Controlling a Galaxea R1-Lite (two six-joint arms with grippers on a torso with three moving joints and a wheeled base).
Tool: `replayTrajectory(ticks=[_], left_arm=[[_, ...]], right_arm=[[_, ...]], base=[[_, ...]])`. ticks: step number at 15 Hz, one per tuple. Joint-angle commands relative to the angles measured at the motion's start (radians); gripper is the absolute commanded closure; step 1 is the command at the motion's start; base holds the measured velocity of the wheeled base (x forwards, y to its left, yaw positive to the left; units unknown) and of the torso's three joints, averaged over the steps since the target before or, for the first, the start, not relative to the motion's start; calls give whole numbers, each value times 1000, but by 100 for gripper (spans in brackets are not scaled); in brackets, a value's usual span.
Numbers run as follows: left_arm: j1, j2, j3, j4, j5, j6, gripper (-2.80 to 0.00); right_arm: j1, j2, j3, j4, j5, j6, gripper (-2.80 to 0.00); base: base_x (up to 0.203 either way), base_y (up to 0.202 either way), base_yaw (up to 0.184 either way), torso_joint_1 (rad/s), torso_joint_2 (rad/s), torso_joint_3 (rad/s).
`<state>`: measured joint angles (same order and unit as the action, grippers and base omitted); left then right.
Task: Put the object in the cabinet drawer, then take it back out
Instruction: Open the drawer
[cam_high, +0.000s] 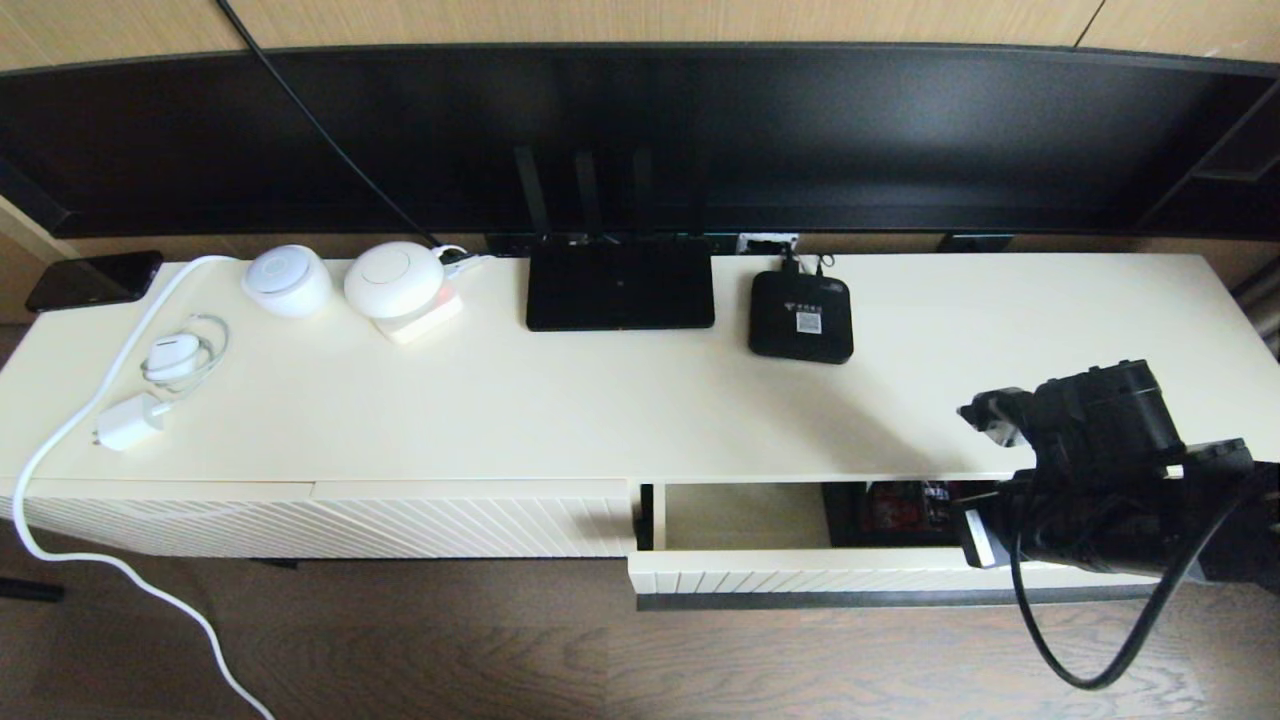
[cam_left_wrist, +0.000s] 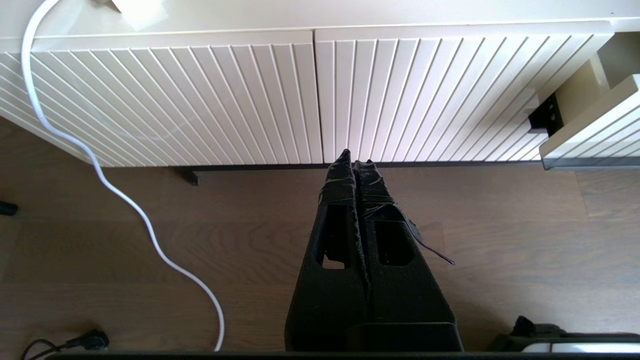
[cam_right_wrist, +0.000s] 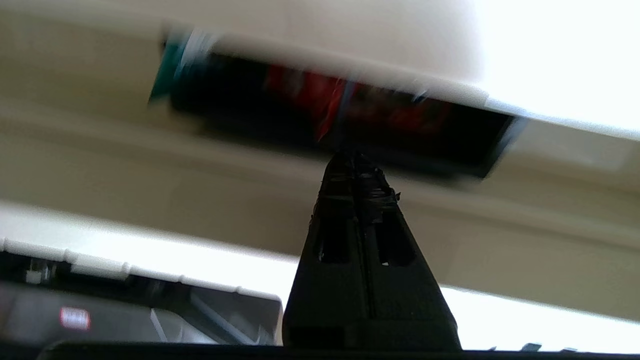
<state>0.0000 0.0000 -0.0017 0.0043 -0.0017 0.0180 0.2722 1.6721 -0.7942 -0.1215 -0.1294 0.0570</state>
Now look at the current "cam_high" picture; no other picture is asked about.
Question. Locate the black organizer box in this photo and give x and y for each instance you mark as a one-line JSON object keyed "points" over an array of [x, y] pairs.
{"points": [[840, 515]]}

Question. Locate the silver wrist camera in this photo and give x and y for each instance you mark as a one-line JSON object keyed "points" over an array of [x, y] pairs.
{"points": [[995, 418]]}

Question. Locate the white power adapter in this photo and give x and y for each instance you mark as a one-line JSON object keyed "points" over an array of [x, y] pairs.
{"points": [[132, 422]]}

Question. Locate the grey pleated curtain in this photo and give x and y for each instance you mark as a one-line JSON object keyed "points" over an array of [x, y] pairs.
{"points": [[1262, 310]]}

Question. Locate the white ribbed sideboard cabinet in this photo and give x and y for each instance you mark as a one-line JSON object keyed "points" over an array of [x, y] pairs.
{"points": [[600, 400]]}

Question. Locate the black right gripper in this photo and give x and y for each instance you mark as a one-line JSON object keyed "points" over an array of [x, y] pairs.
{"points": [[980, 540]]}

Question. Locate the black furniture foot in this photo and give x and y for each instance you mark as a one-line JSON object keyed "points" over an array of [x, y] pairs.
{"points": [[30, 588]]}

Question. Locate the red green snack packet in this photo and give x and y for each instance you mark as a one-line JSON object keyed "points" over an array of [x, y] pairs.
{"points": [[895, 508]]}

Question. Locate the large black flat television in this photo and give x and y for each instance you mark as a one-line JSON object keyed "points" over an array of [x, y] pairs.
{"points": [[800, 130]]}

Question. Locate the small white round speaker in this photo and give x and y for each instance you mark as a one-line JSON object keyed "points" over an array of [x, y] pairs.
{"points": [[287, 280]]}

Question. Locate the dark red snack packet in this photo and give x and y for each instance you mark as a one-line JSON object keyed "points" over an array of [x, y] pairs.
{"points": [[938, 505]]}

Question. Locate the pinkish white square base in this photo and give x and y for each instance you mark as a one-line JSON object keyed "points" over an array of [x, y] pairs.
{"points": [[425, 324]]}

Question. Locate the cream ribbed cabinet front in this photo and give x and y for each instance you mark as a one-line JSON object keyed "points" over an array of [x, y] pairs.
{"points": [[180, 520], [480, 520]]}

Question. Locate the large white dome device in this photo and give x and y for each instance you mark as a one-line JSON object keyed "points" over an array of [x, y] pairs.
{"points": [[393, 277]]}

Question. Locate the cream ribbed drawer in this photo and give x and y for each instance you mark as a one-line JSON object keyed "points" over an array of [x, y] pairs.
{"points": [[760, 570]]}

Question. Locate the black set-top box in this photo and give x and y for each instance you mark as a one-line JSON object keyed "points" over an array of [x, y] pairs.
{"points": [[780, 302]]}

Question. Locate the black smartphone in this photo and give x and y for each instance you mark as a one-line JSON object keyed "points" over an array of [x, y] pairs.
{"points": [[92, 279]]}

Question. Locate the black router with antennas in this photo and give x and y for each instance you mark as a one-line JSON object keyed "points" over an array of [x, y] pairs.
{"points": [[620, 287]]}

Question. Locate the black television foot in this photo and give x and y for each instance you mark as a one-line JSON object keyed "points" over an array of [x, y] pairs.
{"points": [[972, 243]]}

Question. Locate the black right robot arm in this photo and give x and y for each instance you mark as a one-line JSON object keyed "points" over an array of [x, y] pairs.
{"points": [[1100, 430]]}

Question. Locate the white wall outlet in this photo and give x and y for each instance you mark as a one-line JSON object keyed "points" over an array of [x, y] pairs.
{"points": [[767, 243]]}

